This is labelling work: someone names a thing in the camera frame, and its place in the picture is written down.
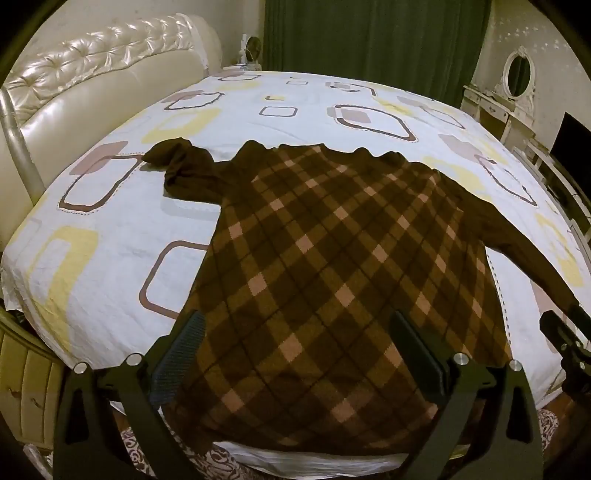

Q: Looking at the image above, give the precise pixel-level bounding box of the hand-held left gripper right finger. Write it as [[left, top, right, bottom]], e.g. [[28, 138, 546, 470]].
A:
[[389, 309, 546, 480]]

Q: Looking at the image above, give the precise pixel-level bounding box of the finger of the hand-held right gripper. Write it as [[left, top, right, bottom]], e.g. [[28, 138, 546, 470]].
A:
[[539, 302, 591, 398]]

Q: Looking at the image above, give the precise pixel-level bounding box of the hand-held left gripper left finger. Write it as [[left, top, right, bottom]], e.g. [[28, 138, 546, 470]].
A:
[[53, 310, 207, 480]]

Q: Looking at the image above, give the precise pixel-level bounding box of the brown plaid sweater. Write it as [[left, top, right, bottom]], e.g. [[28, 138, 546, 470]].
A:
[[141, 138, 580, 457]]

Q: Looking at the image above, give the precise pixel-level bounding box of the white television cabinet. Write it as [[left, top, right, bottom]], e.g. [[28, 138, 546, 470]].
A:
[[524, 138, 591, 234]]

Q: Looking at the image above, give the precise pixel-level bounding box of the patterned white bed sheet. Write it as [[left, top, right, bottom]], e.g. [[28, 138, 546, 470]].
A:
[[0, 69, 591, 478]]

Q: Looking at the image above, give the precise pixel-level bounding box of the cream bed footboard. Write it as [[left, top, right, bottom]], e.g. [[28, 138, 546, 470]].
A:
[[0, 307, 65, 455]]

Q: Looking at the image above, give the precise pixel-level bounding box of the black television screen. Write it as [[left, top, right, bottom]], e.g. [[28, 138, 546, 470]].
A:
[[549, 111, 591, 180]]

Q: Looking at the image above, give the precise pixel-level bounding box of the white dressing table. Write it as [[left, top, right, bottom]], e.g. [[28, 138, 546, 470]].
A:
[[462, 85, 536, 149]]

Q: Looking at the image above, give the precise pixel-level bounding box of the white oval vanity mirror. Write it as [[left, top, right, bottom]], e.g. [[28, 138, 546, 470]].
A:
[[494, 46, 539, 112]]

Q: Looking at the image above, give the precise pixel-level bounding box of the cream tufted headboard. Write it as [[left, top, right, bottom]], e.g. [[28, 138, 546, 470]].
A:
[[0, 14, 223, 252]]

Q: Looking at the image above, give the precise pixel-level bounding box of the small desk fan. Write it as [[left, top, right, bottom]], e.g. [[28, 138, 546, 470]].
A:
[[237, 34, 265, 71]]

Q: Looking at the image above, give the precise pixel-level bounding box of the green curtain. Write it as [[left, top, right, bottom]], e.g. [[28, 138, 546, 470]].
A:
[[263, 0, 492, 109]]

